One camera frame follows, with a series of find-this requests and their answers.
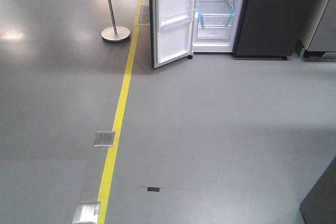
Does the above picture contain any fridge door with shelves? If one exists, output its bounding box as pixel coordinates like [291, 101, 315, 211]
[149, 0, 196, 68]

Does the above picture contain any metal floor outlet cover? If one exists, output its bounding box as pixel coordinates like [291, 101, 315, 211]
[93, 131, 116, 147]
[71, 201, 101, 224]

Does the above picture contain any clear middle door bin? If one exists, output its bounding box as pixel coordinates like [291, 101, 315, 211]
[160, 9, 196, 30]

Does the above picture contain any silver floor lamp stand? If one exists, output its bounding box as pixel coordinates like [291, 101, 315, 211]
[101, 0, 130, 42]

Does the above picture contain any dark grey table panel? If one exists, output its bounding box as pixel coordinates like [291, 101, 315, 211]
[300, 158, 335, 224]

